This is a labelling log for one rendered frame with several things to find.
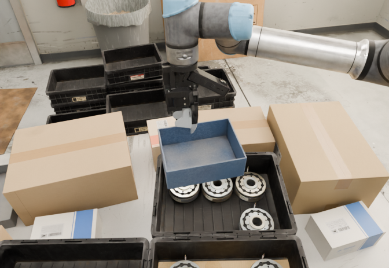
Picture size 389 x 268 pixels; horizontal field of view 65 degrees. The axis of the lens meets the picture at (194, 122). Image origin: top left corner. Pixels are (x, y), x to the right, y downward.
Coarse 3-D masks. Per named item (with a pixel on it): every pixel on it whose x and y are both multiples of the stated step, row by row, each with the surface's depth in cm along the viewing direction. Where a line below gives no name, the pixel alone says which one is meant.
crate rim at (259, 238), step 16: (160, 240) 81; (176, 240) 81; (192, 240) 81; (208, 240) 81; (224, 240) 81; (240, 240) 81; (256, 240) 81; (272, 240) 81; (288, 240) 81; (304, 256) 77
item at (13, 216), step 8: (0, 168) 124; (0, 176) 125; (0, 184) 122; (0, 192) 119; (0, 200) 116; (0, 208) 113; (8, 208) 113; (0, 216) 111; (8, 216) 111; (16, 216) 110; (0, 224) 106; (8, 224) 107
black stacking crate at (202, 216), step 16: (256, 160) 105; (272, 160) 103; (160, 176) 97; (272, 176) 103; (160, 192) 97; (272, 192) 103; (160, 208) 96; (176, 208) 99; (192, 208) 99; (208, 208) 99; (224, 208) 99; (240, 208) 99; (272, 208) 99; (160, 224) 95; (176, 224) 95; (192, 224) 95; (208, 224) 95; (224, 224) 95; (256, 224) 95; (288, 224) 86
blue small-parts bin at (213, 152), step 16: (160, 128) 82; (176, 128) 83; (208, 128) 86; (224, 128) 87; (160, 144) 78; (176, 144) 87; (192, 144) 87; (208, 144) 87; (224, 144) 87; (240, 144) 78; (176, 160) 82; (192, 160) 82; (208, 160) 82; (224, 160) 82; (240, 160) 74; (176, 176) 73; (192, 176) 74; (208, 176) 76; (224, 176) 77
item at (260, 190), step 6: (246, 174) 106; (252, 174) 106; (258, 174) 105; (240, 180) 103; (258, 180) 103; (264, 180) 103; (240, 186) 102; (258, 186) 102; (264, 186) 102; (240, 192) 100; (246, 192) 100; (252, 192) 100; (258, 192) 100
